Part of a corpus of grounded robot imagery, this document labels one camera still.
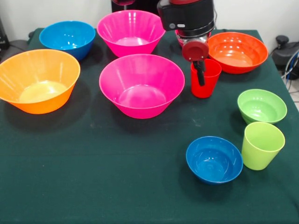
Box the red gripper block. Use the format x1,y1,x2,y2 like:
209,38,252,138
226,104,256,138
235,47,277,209
182,39,210,87

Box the red plastic cup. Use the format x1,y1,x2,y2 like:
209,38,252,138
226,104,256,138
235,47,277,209
190,58,222,99

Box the small magenta bowl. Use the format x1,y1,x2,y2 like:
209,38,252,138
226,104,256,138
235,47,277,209
175,29,187,49

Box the red-orange wide bowl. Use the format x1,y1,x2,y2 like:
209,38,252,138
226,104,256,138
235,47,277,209
207,32,269,75

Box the large pink bowl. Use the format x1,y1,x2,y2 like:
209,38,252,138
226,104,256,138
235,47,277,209
99,54,186,119
96,9,167,58

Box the small green bowl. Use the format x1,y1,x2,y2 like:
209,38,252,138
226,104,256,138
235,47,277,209
237,89,288,125

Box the small dark blue bowl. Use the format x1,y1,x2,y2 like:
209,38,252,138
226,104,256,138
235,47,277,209
185,136,244,186

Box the lime green plastic cup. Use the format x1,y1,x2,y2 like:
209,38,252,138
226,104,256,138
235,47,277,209
241,121,286,171

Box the light blue bowl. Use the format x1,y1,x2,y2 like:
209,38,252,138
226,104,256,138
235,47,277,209
39,21,96,62

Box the dark green table cloth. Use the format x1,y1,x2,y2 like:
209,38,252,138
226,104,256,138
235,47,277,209
0,28,299,224

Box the large orange bowl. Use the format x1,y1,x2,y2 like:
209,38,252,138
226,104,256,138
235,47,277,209
0,49,81,115

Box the black device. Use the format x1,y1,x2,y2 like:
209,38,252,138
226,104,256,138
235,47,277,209
0,17,10,50

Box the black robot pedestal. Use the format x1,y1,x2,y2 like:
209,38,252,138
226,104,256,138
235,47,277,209
111,0,178,31

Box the black pedestal foot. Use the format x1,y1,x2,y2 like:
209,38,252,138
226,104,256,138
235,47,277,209
0,31,36,62
271,35,299,70

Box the cable bundle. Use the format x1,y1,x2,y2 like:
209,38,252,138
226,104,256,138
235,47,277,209
280,50,299,94

